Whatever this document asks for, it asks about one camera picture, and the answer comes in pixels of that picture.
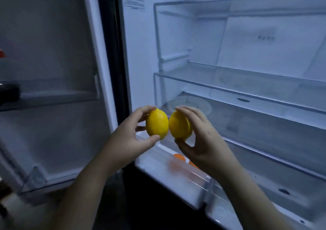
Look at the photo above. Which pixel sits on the person's right hand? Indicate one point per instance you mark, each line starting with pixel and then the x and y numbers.
pixel 211 151

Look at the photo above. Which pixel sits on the person's left hand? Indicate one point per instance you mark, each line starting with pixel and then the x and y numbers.
pixel 124 145

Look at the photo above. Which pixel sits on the round orange fruit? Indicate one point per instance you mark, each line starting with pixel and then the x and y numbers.
pixel 193 164
pixel 179 157

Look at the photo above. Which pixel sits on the lemon pair one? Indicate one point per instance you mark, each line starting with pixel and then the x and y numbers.
pixel 157 123
pixel 179 125

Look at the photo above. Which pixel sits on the black refrigerator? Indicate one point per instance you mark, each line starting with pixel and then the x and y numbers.
pixel 142 59

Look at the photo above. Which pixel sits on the person's left forearm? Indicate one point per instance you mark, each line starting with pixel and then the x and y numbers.
pixel 84 199

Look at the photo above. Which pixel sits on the clear crisper drawer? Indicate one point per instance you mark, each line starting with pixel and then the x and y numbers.
pixel 178 184
pixel 275 186

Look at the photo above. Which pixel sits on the clear round plastic plate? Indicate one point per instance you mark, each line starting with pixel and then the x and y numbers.
pixel 193 102

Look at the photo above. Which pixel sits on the deep clear door bin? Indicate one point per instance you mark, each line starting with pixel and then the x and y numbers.
pixel 63 97

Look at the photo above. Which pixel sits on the shallow clear door bin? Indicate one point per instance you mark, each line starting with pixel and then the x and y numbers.
pixel 35 179

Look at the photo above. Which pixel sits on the dark drink bottle red label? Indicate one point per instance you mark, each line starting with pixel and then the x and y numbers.
pixel 9 92

